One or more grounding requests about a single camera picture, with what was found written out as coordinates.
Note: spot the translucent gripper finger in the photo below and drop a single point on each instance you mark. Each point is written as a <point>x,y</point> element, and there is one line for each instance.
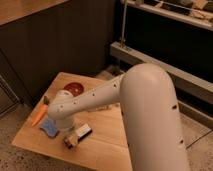
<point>71,140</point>

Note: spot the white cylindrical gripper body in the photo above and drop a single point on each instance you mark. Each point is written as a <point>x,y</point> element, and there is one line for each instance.
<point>65,123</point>

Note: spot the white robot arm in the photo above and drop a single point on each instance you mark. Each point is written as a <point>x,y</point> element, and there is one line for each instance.
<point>150,113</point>

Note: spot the blue sponge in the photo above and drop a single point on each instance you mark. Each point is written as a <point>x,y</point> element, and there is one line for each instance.
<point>49,128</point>

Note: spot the orange toy carrot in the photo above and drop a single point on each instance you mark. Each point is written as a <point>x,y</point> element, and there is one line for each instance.
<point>41,112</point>

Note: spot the wooden table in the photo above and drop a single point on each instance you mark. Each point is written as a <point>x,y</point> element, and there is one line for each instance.
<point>105,149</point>

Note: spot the red bowl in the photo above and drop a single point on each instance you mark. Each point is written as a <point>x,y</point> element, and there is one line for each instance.
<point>74,88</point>

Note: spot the metal shelf rack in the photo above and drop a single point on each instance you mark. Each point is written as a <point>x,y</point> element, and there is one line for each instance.
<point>185,51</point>

